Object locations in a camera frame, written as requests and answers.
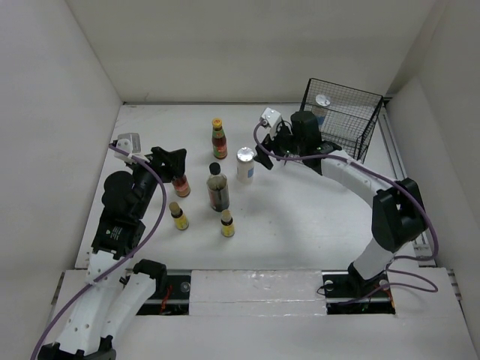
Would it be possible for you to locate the red sauce bottle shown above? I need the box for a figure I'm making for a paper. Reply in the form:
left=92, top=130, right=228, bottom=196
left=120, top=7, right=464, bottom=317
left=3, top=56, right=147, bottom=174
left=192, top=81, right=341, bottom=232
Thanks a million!
left=172, top=175, right=191, bottom=197

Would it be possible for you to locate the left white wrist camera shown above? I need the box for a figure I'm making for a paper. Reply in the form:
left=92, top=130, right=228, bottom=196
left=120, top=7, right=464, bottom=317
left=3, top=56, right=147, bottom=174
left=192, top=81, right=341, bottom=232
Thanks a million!
left=113, top=133, right=141, bottom=164

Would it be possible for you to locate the small yellow bottle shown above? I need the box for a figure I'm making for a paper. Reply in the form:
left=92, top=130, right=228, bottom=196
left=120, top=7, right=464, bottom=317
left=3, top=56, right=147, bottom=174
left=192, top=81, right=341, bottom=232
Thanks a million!
left=220, top=209, right=235, bottom=238
left=169, top=202, right=189, bottom=230

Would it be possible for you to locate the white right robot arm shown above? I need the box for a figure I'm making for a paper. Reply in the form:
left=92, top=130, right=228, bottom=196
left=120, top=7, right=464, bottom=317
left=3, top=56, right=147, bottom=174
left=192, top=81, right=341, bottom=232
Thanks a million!
left=254, top=107, right=432, bottom=306

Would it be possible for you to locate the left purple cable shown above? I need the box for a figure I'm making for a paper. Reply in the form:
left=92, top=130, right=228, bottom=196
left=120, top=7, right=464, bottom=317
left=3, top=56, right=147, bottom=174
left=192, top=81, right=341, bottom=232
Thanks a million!
left=29, top=144, right=167, bottom=360

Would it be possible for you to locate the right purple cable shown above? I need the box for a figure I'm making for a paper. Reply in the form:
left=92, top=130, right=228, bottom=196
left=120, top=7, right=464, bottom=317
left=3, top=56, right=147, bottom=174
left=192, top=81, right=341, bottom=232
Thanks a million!
left=253, top=118, right=440, bottom=305

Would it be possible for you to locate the yellow cap sauce bottle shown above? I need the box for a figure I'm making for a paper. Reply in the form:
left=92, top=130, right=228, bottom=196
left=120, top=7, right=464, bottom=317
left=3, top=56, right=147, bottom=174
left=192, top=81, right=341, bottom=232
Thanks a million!
left=211, top=118, right=227, bottom=159

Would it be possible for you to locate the white shaker blue label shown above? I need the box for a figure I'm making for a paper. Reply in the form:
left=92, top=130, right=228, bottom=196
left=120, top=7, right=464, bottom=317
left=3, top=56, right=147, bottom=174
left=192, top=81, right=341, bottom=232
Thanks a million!
left=311, top=94, right=331, bottom=127

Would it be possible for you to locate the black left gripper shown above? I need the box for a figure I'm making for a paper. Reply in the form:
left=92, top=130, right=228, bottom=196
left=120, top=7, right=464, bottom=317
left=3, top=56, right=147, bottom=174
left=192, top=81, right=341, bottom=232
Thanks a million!
left=127, top=145, right=185, bottom=218

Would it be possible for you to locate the dark soy sauce bottle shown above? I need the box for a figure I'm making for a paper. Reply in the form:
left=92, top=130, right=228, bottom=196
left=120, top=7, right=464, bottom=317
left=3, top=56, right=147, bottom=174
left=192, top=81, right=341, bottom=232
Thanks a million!
left=206, top=162, right=230, bottom=212

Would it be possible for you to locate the black wire basket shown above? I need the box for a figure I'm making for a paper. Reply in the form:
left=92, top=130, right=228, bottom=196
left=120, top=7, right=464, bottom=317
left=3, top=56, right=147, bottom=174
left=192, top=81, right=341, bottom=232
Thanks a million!
left=300, top=78, right=383, bottom=162

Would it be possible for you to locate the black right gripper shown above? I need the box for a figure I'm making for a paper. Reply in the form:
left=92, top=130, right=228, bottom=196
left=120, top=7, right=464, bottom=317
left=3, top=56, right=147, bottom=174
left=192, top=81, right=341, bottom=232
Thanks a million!
left=253, top=122, right=305, bottom=170

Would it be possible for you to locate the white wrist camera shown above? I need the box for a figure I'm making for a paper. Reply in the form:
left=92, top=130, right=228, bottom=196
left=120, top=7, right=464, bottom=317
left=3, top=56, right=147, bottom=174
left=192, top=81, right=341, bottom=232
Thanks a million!
left=113, top=133, right=141, bottom=164
left=260, top=107, right=283, bottom=140

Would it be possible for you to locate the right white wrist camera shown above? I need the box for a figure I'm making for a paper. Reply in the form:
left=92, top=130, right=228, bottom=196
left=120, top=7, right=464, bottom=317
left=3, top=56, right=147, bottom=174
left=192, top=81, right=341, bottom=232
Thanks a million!
left=260, top=107, right=283, bottom=140

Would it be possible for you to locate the metal base rail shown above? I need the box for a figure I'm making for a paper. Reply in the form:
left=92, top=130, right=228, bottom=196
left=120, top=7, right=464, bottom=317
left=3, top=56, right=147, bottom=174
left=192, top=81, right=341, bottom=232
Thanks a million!
left=138, top=270, right=395, bottom=317

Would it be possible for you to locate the purple cable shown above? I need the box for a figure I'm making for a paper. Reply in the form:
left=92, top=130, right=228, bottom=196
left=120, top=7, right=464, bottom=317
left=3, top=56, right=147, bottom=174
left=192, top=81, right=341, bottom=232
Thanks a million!
left=29, top=144, right=167, bottom=360
left=253, top=118, right=440, bottom=305

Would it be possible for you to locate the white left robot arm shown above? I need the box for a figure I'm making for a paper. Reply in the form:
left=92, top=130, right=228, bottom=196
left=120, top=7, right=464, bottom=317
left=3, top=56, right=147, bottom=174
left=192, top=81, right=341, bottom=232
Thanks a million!
left=31, top=142, right=187, bottom=359

